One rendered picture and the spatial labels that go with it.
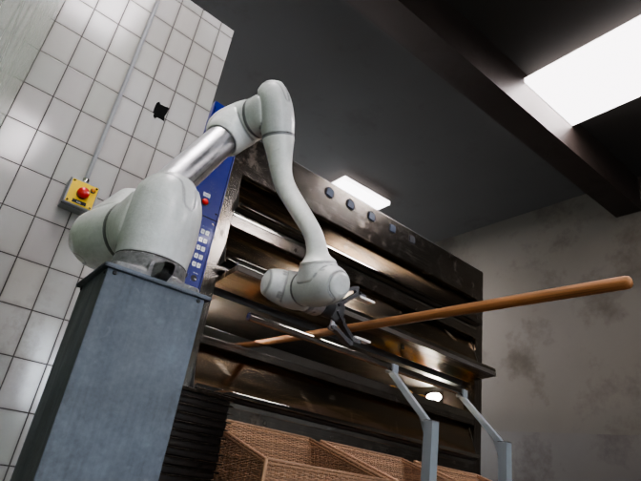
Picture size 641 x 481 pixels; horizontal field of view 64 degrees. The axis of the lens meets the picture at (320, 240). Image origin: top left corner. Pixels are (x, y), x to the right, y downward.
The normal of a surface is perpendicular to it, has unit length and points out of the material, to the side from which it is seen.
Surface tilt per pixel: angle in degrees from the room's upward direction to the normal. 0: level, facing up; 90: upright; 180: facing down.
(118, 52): 90
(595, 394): 90
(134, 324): 90
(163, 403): 90
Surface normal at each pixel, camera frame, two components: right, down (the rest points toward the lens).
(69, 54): 0.64, -0.24
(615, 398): -0.78, -0.37
